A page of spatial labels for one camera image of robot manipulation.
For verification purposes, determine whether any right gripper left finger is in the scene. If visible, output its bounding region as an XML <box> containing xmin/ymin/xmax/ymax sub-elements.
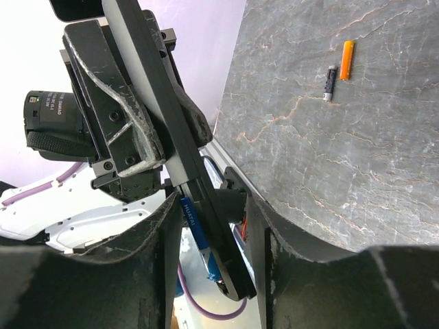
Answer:
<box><xmin>1</xmin><ymin>193</ymin><xmax>182</xmax><ymax>328</ymax></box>

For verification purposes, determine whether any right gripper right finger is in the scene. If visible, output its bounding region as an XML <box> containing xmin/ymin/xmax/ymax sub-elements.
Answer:
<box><xmin>246</xmin><ymin>195</ymin><xmax>438</xmax><ymax>328</ymax></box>

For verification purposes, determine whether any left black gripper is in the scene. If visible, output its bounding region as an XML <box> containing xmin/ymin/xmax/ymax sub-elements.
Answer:
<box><xmin>62</xmin><ymin>10</ymin><xmax>213</xmax><ymax>203</ymax></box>

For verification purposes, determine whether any blue AAA battery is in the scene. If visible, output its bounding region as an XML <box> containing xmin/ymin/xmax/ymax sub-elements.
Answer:
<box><xmin>180</xmin><ymin>197</ymin><xmax>222</xmax><ymax>282</ymax></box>

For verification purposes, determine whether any black remote control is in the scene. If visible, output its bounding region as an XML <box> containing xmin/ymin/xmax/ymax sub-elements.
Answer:
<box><xmin>102</xmin><ymin>1</ymin><xmax>256</xmax><ymax>301</ymax></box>

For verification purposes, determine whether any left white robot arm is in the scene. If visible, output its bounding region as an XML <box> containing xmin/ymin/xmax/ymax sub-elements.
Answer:
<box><xmin>1</xmin><ymin>1</ymin><xmax>217</xmax><ymax>254</ymax></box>

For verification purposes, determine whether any black AAA battery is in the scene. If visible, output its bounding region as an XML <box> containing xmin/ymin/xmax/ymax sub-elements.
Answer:
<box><xmin>323</xmin><ymin>65</ymin><xmax>337</xmax><ymax>102</ymax></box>

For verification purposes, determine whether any red orange AAA battery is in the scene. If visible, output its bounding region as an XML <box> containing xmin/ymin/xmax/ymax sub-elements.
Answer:
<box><xmin>340</xmin><ymin>40</ymin><xmax>355</xmax><ymax>80</ymax></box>

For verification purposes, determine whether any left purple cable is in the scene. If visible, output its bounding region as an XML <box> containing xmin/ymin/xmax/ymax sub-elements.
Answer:
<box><xmin>1</xmin><ymin>160</ymin><xmax>248</xmax><ymax>322</ymax></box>

